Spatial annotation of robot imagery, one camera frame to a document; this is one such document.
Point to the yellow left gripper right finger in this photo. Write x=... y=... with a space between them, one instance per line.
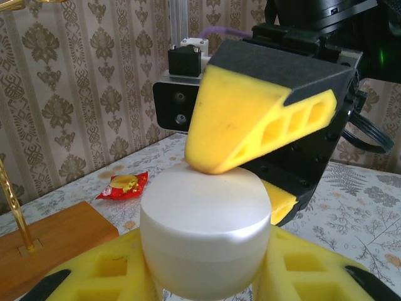
x=313 y=276

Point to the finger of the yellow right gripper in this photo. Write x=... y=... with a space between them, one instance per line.
x=280 y=203
x=238 y=103

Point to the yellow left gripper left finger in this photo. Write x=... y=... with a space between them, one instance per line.
x=94 y=276

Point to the plain white rounded earbud case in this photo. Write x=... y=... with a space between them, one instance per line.
x=203 y=219

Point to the gold glass rack wooden base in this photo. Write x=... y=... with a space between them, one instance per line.
x=62 y=235

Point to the floral tablecloth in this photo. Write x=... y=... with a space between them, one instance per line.
x=360 y=203

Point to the red snack packet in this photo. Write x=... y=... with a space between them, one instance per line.
x=122 y=186

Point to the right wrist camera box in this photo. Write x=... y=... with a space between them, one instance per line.
x=170 y=94

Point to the aluminium frame post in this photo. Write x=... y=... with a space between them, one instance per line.
x=178 y=19

